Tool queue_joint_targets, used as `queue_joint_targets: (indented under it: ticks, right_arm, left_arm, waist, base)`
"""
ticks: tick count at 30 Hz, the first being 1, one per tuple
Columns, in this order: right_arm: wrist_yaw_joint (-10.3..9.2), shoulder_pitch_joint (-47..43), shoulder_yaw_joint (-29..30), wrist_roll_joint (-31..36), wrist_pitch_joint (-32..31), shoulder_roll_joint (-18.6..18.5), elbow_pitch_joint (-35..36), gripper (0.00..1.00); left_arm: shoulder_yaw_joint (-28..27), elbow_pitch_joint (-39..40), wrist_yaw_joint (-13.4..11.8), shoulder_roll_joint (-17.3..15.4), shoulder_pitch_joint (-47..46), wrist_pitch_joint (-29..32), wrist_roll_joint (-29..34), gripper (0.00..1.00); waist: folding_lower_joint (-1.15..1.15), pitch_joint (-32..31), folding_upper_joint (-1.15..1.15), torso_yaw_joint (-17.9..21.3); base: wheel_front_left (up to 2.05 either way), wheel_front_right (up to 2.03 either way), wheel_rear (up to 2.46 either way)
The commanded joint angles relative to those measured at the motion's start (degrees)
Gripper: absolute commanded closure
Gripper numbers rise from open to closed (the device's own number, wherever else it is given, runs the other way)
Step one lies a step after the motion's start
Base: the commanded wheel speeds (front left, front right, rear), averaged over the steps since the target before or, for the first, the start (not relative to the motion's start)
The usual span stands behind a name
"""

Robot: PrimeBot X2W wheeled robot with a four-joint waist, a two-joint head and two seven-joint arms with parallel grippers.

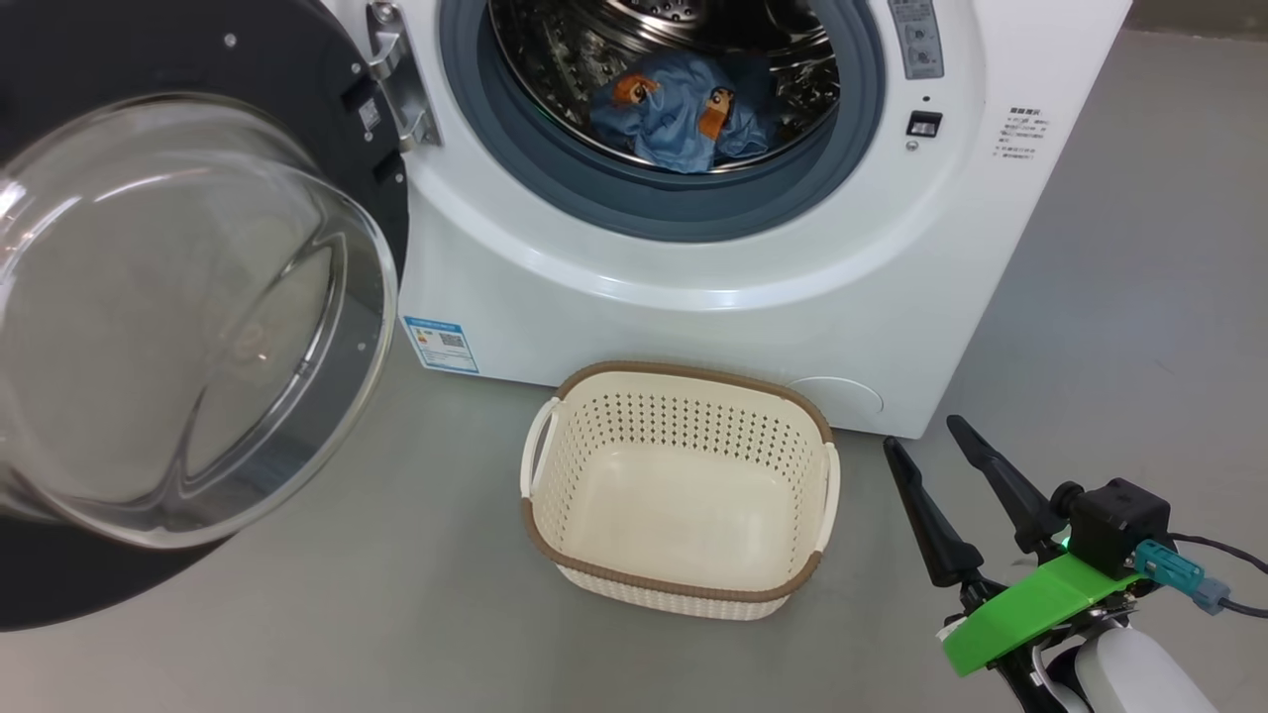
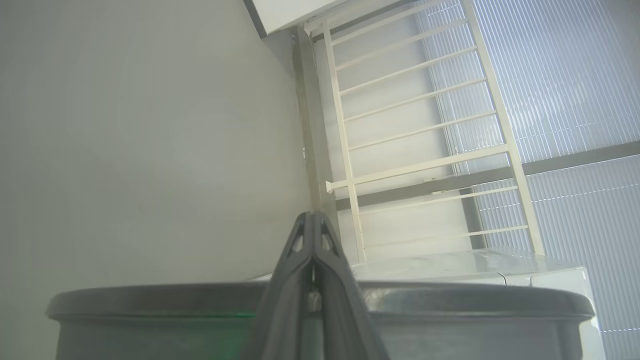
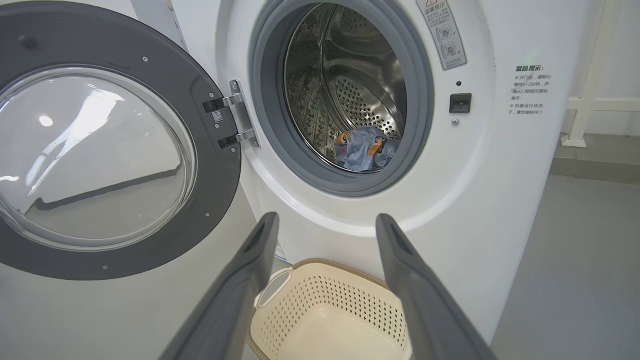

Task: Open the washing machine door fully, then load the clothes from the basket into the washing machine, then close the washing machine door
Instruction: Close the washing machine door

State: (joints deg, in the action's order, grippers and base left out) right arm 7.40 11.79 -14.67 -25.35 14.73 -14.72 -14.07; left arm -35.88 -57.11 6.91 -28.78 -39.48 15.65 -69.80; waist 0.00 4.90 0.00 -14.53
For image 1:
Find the washing machine glass door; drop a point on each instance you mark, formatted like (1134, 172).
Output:
(198, 297)

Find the white front-load washing machine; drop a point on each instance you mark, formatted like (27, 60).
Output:
(693, 317)

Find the blue bear print garment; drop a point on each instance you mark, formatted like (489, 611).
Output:
(674, 119)

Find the cream perforated laundry basket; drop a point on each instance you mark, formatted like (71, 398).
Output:
(684, 495)

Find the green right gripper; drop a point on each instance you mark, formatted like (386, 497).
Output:
(1030, 609)

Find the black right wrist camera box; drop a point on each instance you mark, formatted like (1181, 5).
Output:
(1119, 525)

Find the blue energy label sticker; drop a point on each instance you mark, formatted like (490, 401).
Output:
(442, 345)

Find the grey warning label sticker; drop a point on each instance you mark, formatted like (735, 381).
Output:
(916, 40)

